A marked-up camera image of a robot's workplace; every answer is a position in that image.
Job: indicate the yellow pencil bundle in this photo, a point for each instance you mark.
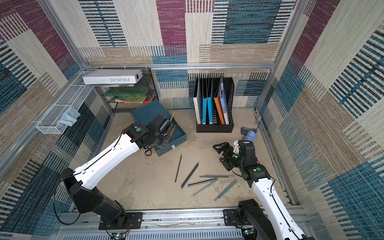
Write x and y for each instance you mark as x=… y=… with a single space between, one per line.
x=172 y=125

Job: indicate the teal pencil pair right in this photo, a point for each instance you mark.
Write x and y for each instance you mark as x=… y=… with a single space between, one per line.
x=233 y=183

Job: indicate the teal drawer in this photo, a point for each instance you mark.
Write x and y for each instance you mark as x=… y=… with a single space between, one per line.
x=178 y=137

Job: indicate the teal pencil diagonal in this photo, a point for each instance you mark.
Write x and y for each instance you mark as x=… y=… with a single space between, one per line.
x=208 y=185

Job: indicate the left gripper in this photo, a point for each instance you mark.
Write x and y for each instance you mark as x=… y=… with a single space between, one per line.
x=166 y=139

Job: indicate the white wire basket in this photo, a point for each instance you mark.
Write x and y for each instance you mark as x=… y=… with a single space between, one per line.
x=56 y=120

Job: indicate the teal drawer cabinet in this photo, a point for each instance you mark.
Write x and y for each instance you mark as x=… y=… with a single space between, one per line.
x=148 y=112

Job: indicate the white FOLIO box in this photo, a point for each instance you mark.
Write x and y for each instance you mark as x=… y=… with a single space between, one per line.
x=112 y=77

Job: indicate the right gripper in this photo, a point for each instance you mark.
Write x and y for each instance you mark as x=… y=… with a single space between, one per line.
x=227 y=154

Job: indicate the black wire shelf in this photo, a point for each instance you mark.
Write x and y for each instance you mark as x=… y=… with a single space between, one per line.
x=147 y=80

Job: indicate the light blue cloth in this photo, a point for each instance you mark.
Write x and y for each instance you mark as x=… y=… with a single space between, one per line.
x=69 y=117

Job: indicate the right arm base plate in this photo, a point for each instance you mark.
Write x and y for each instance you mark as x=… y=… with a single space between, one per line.
x=232 y=218

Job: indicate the green book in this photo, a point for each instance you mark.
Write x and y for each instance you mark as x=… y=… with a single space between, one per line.
x=126 y=92

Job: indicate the teal folder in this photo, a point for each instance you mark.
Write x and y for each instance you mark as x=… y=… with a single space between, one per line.
x=208 y=108

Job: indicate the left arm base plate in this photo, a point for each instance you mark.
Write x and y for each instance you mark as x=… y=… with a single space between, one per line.
x=128 y=220

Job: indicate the blue white stapler device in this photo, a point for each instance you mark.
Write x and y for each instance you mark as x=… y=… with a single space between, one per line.
x=250 y=133

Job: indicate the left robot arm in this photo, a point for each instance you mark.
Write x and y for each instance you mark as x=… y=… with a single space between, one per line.
x=81 y=183

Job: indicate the black mesh file organizer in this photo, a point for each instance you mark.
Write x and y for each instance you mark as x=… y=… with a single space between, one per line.
x=225 y=88

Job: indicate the dark pencil single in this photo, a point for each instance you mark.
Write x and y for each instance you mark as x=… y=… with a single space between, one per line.
x=178 y=168

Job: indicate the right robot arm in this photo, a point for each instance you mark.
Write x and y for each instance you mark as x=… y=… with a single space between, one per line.
x=272 y=221

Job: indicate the dark pencil pair angled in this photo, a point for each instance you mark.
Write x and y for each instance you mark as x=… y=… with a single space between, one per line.
x=206 y=181

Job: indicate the orange folder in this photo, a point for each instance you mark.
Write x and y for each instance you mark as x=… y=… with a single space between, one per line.
x=219 y=109

